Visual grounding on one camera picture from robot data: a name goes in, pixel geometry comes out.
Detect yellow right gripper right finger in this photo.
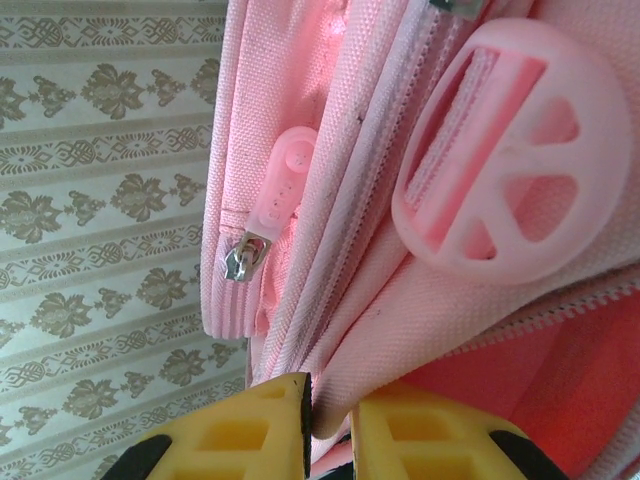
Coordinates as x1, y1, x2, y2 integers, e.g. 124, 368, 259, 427
349, 382, 571, 480

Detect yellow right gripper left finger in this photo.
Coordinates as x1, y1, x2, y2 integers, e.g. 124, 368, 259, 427
119, 372, 315, 480

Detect pink backpack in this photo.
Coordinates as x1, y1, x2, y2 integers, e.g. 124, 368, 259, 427
199, 0, 640, 480

